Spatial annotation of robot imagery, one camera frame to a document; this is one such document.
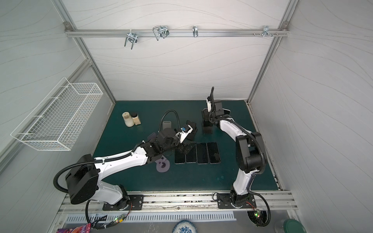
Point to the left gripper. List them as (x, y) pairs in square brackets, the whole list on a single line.
[(190, 146)]

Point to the phone with dark frame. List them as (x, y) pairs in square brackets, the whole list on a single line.
[(191, 156)]

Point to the green round lid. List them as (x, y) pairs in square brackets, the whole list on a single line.
[(293, 226)]

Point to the cream plastic bottle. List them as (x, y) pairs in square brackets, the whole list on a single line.
[(128, 120)]

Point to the phone with cracked screen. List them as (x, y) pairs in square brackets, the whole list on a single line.
[(213, 153)]

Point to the blue white plate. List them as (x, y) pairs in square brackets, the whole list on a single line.
[(184, 226)]

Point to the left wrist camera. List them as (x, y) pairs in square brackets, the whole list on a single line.
[(183, 133)]

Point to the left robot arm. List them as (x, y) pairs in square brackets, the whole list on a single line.
[(85, 180)]

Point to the pink patterned bag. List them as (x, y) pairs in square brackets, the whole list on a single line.
[(80, 229)]

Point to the metal top crossbar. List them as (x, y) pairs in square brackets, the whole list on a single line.
[(164, 32)]

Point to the black rectangular phone stand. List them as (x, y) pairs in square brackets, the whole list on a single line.
[(207, 127)]

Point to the purple round stand middle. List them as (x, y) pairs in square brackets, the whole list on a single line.
[(152, 137)]

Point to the grey round stand back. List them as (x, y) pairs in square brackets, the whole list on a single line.
[(166, 124)]

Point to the purple round stand front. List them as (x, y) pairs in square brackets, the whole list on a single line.
[(162, 164)]

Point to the phone with purple frame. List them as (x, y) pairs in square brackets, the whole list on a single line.
[(206, 115)]

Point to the black folding phone stand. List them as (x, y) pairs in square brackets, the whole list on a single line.
[(193, 125)]

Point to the white wire basket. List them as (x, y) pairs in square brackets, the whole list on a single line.
[(57, 121)]

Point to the purple round stand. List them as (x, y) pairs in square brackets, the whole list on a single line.
[(162, 164), (152, 137)]

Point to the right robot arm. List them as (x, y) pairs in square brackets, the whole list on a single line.
[(250, 153)]

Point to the phone with white frame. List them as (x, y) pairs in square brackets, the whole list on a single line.
[(226, 111)]

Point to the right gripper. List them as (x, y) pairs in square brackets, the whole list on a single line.
[(207, 124)]

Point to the phone with light green frame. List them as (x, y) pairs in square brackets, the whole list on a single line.
[(179, 157)]

